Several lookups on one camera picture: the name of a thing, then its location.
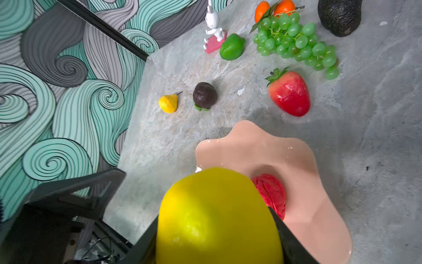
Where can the small yellow fake pear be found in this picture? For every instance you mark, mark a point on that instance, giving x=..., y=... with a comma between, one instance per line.
x=169, y=103

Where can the yellow fake lemon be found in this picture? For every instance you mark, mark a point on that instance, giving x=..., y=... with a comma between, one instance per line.
x=216, y=216

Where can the pink scalloped fruit bowl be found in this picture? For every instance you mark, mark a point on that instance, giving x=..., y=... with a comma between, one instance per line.
x=285, y=173

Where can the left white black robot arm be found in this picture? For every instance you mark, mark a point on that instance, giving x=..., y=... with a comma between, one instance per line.
x=43, y=229

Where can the red fake apple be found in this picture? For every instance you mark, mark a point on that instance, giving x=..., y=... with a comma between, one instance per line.
x=272, y=192

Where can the green fake lime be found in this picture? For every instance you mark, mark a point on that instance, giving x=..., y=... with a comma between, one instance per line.
x=232, y=48

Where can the dark fake avocado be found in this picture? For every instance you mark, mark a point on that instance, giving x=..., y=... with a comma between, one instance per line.
x=340, y=17

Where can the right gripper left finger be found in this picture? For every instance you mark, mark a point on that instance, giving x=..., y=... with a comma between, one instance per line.
x=144, y=251

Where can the red fake strawberry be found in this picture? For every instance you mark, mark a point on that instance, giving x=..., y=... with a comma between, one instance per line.
x=288, y=90

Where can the dark purple fake mangosteen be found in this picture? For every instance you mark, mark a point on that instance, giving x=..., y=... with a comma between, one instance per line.
x=204, y=96

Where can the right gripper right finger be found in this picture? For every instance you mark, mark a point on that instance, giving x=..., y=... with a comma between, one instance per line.
x=294, y=252

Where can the white rabbit figurine pink base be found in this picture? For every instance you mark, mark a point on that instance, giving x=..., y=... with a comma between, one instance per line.
x=218, y=35

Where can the green fake grape bunch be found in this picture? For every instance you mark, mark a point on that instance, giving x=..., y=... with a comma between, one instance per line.
x=284, y=35

